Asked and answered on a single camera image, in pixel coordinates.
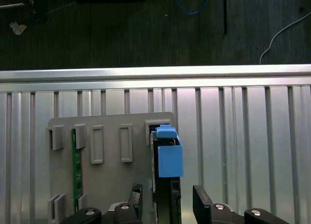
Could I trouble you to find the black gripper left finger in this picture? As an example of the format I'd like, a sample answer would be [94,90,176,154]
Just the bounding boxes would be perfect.
[60,182,144,224]

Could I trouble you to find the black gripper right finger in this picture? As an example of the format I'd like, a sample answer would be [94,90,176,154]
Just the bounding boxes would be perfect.
[193,185,294,224]

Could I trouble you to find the hard disk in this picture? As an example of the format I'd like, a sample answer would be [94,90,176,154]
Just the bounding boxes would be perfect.
[149,123,185,224]

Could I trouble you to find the grey parts rack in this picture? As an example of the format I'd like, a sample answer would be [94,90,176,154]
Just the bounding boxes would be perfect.
[45,111,181,224]

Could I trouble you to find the green RAM stick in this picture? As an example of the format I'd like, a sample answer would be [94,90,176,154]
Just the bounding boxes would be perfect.
[70,128,85,202]

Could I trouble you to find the crumpled paper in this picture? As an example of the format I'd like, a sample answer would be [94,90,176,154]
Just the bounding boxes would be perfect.
[9,21,27,35]

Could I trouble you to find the metal chair base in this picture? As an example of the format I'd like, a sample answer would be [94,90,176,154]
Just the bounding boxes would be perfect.
[0,0,36,10]

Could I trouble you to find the white floor cable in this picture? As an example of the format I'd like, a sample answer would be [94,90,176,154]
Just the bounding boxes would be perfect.
[259,11,311,64]

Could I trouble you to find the blue floor cable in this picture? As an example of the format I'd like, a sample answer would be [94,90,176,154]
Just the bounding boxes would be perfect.
[175,0,208,15]

